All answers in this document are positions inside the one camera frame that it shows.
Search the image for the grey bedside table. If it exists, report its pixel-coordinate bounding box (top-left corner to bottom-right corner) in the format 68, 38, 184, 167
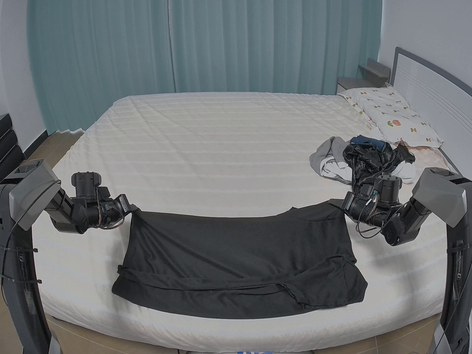
337, 58, 391, 95

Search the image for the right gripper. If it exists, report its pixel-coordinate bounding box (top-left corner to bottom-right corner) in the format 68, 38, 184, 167
342, 192, 371, 223

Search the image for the black chest of drawers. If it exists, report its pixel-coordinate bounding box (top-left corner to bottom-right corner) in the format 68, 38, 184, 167
0, 114, 25, 178

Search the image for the pile of clothes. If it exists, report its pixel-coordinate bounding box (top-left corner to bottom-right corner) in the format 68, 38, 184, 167
309, 135, 417, 195

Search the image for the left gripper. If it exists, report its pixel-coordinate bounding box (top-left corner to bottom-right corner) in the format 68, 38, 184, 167
99, 198, 124, 229

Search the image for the black T-shirt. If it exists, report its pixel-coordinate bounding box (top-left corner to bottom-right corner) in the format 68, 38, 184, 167
112, 199, 369, 320

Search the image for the white printed pillow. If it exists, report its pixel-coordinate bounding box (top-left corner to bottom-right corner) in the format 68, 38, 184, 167
339, 87, 444, 149

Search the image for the blue-green curtain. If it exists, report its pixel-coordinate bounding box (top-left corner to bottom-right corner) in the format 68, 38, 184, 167
168, 0, 383, 96
28, 0, 176, 134

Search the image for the bed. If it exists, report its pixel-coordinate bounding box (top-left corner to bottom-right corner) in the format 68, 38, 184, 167
29, 46, 472, 346

